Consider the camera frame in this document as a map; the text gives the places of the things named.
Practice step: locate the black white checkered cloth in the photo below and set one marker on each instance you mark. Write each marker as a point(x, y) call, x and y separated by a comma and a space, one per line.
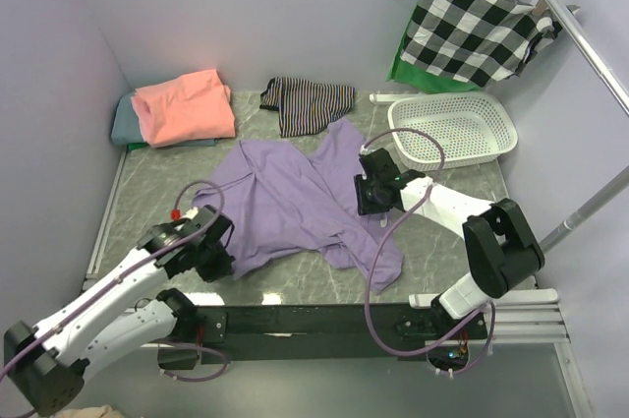
point(476, 42)

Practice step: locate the silver diagonal rack pole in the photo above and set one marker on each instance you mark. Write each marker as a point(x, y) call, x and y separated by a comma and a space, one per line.
point(595, 203)

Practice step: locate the black base beam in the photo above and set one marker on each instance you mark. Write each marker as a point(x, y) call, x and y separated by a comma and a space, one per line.
point(293, 332)

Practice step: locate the purple t shirt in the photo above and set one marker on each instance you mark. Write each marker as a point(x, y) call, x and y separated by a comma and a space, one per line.
point(282, 202)

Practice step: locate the beige cloth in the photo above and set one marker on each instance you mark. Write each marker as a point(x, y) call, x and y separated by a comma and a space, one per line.
point(104, 411)

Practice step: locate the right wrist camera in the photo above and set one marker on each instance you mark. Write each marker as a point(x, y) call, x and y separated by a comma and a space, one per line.
point(364, 148)

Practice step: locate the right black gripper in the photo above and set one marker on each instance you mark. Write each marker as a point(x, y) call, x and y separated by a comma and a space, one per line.
point(367, 197)

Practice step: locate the grey-blue folded t shirt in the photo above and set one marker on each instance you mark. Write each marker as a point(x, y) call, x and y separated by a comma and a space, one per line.
point(123, 123)

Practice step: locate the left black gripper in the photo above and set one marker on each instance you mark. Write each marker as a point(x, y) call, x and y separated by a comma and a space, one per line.
point(216, 266)

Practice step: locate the aluminium rail frame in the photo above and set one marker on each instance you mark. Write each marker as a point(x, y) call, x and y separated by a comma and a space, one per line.
point(520, 316)

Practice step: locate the green folded t shirt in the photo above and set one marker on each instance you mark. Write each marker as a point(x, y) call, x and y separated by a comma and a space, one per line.
point(135, 146)

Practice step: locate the black white striped shirt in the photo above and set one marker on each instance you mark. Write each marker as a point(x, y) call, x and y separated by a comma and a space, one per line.
point(306, 108)

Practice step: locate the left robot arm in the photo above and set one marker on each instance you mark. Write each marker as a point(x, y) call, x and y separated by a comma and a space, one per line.
point(50, 362)

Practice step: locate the silver metal rack pole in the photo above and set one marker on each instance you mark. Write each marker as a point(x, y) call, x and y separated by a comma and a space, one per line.
point(577, 34)

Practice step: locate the white plastic laundry basket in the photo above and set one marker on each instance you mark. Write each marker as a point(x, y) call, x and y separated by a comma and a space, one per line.
point(469, 127)

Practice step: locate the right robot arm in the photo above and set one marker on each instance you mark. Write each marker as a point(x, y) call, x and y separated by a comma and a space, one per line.
point(501, 249)

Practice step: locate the green hanging cloth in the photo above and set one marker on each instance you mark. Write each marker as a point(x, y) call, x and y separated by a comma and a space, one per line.
point(402, 72)

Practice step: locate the white rack foot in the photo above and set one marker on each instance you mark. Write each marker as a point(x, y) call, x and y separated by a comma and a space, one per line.
point(385, 99)

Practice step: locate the pink folded t shirt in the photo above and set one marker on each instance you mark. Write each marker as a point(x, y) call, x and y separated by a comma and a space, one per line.
point(197, 83)

